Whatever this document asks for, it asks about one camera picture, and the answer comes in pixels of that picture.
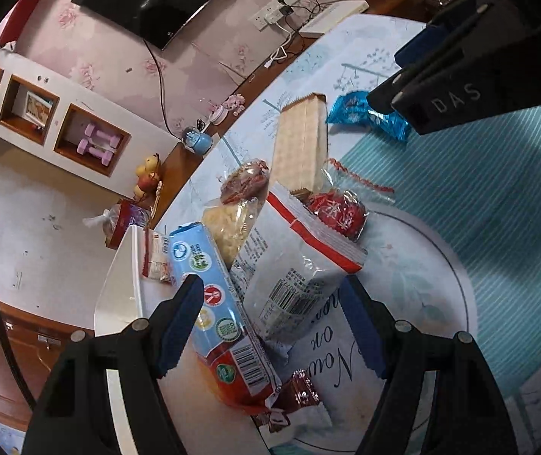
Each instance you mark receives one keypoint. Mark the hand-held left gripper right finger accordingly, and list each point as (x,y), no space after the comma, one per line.
(365,327)

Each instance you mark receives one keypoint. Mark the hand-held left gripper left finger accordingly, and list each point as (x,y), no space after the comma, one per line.
(180,327)

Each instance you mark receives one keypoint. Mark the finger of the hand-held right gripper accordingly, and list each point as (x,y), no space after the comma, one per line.
(419,50)
(393,92)

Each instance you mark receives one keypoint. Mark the blue candy bag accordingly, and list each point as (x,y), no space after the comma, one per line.
(360,111)

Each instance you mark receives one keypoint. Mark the blue biscuit pack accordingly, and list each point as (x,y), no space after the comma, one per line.
(225,322)

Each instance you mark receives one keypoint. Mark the white plastic storage box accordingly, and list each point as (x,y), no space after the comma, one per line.
(123,294)

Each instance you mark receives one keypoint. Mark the white packet with red edge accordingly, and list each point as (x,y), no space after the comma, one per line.
(294,270)

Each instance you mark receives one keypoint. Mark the yellow puff snack bag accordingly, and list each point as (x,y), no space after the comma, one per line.
(228,227)

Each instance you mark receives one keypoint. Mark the clear bag of red-wrapped snacks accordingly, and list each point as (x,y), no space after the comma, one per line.
(247,182)

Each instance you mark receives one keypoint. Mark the cracker packet with red edge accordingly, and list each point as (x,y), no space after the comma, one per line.
(157,256)

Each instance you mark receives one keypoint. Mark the dark red chocolate packet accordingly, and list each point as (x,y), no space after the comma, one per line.
(301,391)

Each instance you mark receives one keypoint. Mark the leaf print tablecloth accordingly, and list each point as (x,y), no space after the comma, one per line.
(308,57)

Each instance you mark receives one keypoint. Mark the white set-top box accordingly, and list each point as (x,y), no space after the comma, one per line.
(332,18)

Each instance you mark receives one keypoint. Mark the long wafer biscuit pack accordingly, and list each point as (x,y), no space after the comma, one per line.
(299,142)

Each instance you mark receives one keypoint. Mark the brown white chocolate packet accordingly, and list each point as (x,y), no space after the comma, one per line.
(299,419)

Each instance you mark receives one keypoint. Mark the red round snack packet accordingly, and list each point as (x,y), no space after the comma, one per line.
(339,215)

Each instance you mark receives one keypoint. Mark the red snack box in bag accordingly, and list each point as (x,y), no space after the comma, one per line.
(119,225)

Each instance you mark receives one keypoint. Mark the bowl of fruit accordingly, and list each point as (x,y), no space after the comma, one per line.
(147,175)

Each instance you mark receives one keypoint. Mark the wooden television cabinet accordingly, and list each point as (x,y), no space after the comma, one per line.
(171,170)

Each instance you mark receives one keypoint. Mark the pink white round ornament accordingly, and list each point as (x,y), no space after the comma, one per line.
(217,114)

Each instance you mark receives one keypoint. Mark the blue snow globe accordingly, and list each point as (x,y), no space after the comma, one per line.
(197,141)

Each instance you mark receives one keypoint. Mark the pink dumbbell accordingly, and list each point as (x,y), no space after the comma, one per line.
(102,136)
(95,152)

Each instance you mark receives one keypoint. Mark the wall outlet strip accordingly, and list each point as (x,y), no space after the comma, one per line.
(270,12)

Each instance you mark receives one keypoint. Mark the children's wall chart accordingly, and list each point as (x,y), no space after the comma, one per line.
(0,431)

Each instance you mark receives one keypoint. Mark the photo frame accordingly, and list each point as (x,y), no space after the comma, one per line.
(39,110)

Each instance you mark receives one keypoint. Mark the white wall shelf column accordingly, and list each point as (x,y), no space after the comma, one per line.
(69,92)

